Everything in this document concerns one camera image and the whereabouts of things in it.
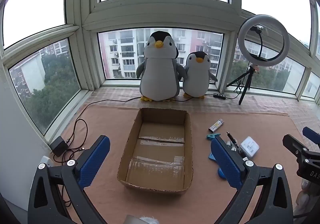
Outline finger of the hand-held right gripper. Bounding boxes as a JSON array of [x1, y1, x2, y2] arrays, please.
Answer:
[[282, 134, 320, 164], [302, 126, 320, 144]]

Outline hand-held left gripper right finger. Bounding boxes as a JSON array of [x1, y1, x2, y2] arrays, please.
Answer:
[[210, 135, 294, 224]]

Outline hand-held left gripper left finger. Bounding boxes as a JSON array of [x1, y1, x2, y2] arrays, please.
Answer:
[[27, 135, 111, 224]]

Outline black and silver pen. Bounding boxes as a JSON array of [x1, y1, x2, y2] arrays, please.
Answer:
[[226, 131, 247, 159]]

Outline clear plastic case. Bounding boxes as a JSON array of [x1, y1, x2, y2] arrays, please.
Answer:
[[240, 136, 260, 157]]

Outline cardboard box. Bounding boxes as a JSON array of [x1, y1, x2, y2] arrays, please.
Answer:
[[117, 107, 194, 195]]

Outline person's right hand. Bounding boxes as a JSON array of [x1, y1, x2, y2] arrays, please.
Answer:
[[297, 180, 320, 214]]

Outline black power adapter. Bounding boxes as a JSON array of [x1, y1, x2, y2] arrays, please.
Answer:
[[50, 136, 69, 157]]

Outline patterned lighter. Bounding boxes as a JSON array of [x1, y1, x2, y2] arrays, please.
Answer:
[[209, 119, 224, 132]]

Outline beige checkered mat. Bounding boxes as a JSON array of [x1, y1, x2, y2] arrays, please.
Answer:
[[84, 86, 320, 144]]

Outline small penguin plush toy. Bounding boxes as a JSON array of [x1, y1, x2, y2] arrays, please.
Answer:
[[180, 51, 218, 100]]

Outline large penguin plush toy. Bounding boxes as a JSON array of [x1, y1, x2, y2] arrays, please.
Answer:
[[136, 31, 188, 102]]

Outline black adapter cable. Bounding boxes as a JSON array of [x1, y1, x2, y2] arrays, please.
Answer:
[[54, 119, 88, 164]]

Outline black ring light cable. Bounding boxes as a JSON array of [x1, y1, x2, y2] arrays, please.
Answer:
[[74, 81, 247, 127]]

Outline white ring light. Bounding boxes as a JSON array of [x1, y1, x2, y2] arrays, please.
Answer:
[[237, 15, 290, 66]]

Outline white window frame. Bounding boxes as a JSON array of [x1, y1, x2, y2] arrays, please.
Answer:
[[0, 0, 320, 104]]

